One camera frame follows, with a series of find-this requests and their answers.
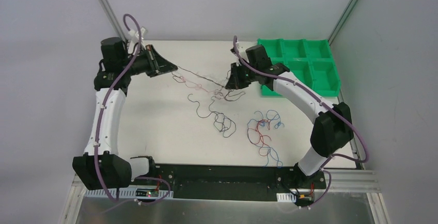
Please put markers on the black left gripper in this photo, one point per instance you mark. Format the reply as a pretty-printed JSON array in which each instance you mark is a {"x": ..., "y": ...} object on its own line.
[{"x": 152, "y": 61}]

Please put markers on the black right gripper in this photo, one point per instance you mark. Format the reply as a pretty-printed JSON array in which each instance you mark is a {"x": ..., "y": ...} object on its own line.
[{"x": 237, "y": 74}]

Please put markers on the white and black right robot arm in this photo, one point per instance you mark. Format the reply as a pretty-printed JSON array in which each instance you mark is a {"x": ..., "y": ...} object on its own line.
[{"x": 332, "y": 122}]

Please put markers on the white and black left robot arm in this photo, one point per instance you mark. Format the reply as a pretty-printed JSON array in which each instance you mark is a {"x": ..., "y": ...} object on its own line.
[{"x": 100, "y": 167}]

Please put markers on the green plastic compartment bin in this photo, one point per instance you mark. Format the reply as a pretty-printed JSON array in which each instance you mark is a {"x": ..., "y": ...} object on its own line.
[{"x": 311, "y": 61}]

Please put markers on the small left controller board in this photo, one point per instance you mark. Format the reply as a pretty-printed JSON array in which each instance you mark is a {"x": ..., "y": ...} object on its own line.
[{"x": 145, "y": 193}]

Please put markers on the small controller board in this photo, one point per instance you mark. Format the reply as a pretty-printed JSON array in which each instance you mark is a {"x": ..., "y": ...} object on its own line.
[
  {"x": 145, "y": 193},
  {"x": 303, "y": 199}
]

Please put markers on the small right controller board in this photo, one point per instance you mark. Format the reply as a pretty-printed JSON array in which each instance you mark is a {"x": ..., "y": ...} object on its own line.
[{"x": 303, "y": 199}]

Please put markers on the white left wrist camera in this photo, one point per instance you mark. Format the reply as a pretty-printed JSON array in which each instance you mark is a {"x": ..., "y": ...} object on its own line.
[{"x": 137, "y": 36}]

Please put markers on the black robot base mount plate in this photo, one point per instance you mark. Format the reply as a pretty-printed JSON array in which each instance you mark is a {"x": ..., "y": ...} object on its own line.
[{"x": 235, "y": 183}]

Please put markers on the aluminium frame rail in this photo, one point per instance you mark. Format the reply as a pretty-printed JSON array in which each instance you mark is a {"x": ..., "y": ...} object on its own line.
[{"x": 343, "y": 181}]

